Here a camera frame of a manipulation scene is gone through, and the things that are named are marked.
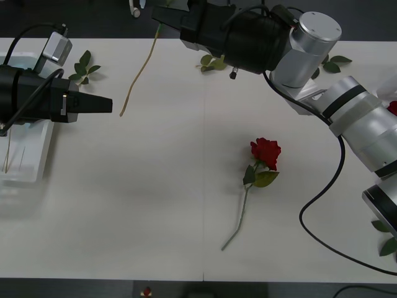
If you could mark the red push button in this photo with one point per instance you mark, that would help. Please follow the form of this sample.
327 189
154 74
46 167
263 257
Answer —
147 291

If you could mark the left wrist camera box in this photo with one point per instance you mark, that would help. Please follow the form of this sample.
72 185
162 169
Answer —
57 48

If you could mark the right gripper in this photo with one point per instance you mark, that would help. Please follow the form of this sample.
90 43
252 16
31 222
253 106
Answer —
204 28

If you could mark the white chair caster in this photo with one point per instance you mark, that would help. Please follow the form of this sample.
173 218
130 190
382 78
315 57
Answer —
135 10

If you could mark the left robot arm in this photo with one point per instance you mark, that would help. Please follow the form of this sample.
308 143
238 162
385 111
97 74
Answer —
7 93

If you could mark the loose green leaf twig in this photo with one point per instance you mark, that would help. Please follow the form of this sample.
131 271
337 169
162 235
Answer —
85 59
389 246
339 59
207 60

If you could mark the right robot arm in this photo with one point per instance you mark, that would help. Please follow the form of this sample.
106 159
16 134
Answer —
316 34

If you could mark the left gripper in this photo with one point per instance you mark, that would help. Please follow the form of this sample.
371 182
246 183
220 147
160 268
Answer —
40 99

